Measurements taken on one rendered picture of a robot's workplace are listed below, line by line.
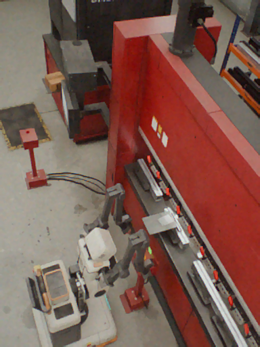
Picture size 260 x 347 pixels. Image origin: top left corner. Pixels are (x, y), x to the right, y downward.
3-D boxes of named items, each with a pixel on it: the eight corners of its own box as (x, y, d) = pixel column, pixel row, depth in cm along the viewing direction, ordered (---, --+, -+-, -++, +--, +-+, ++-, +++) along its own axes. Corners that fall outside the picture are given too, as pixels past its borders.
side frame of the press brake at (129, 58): (104, 200, 477) (113, 22, 306) (165, 184, 503) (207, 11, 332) (111, 215, 462) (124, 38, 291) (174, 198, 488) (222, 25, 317)
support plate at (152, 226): (141, 218, 343) (141, 217, 342) (168, 211, 351) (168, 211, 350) (149, 235, 332) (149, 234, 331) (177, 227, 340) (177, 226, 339)
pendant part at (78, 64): (64, 114, 411) (59, 40, 348) (87, 112, 416) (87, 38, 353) (72, 148, 379) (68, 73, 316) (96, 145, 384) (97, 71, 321)
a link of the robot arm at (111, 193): (105, 184, 280) (110, 194, 274) (122, 181, 286) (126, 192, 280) (95, 221, 311) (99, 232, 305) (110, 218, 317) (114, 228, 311)
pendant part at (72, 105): (62, 109, 395) (60, 78, 368) (74, 108, 397) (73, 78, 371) (69, 139, 366) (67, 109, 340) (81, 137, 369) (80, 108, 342)
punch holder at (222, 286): (214, 280, 289) (219, 270, 277) (224, 277, 291) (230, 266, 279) (225, 299, 280) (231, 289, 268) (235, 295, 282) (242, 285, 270)
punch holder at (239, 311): (228, 305, 277) (235, 295, 265) (238, 302, 279) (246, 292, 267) (240, 326, 268) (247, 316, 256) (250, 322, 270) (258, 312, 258)
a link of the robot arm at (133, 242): (127, 231, 255) (133, 244, 249) (145, 228, 261) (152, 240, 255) (114, 268, 286) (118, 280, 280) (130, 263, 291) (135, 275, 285)
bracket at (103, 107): (82, 110, 412) (82, 105, 407) (104, 106, 419) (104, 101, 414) (95, 135, 388) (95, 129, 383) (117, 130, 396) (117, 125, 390)
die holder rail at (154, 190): (136, 165, 401) (137, 159, 394) (141, 164, 403) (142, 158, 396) (156, 202, 371) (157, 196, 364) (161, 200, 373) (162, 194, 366)
